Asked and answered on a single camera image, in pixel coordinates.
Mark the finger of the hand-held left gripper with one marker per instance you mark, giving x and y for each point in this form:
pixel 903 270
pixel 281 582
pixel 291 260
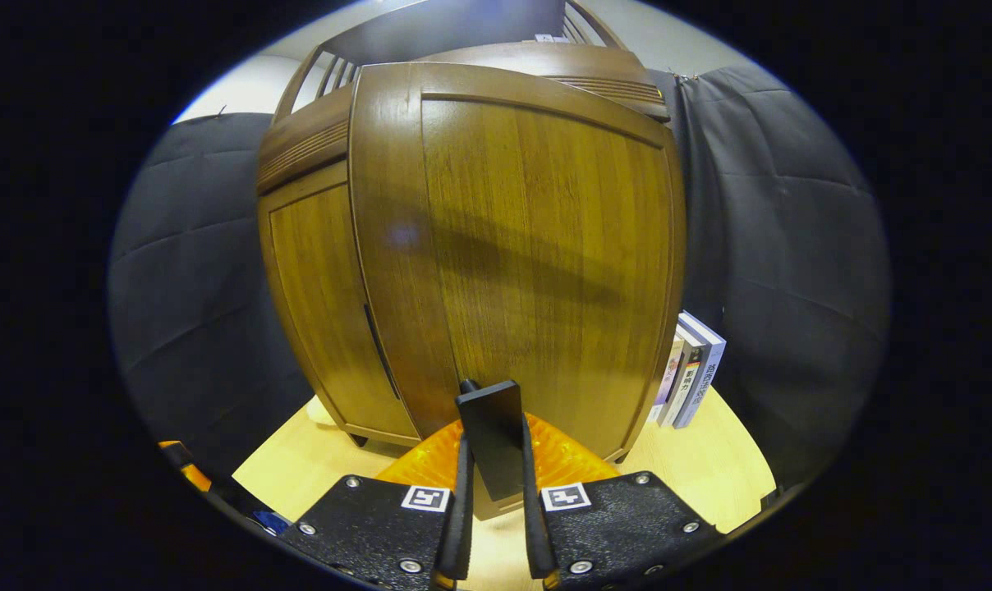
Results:
pixel 186 468

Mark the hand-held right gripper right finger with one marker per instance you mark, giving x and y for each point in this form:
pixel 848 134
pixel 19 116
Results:
pixel 627 525

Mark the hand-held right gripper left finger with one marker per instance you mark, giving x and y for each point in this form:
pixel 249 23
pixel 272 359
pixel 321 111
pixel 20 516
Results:
pixel 365 529

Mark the wooden shoe cabinet door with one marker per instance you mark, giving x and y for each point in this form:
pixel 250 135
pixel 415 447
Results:
pixel 315 304
pixel 529 246

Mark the wooden shoe cabinet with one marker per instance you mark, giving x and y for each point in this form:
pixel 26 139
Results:
pixel 299 148

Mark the cream soft round object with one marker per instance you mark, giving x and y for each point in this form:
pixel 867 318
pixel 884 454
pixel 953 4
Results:
pixel 319 412

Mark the pale spine book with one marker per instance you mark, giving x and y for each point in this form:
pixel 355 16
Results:
pixel 667 382

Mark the grey spine book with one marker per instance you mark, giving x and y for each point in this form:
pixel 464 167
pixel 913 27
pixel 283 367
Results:
pixel 683 386

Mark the blue and white book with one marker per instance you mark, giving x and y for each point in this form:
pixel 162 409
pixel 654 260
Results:
pixel 705 369

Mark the black backdrop cloth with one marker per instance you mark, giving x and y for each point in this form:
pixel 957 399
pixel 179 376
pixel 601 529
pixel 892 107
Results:
pixel 792 246

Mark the black cloth clip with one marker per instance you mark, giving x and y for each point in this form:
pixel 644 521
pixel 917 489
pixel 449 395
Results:
pixel 685 76

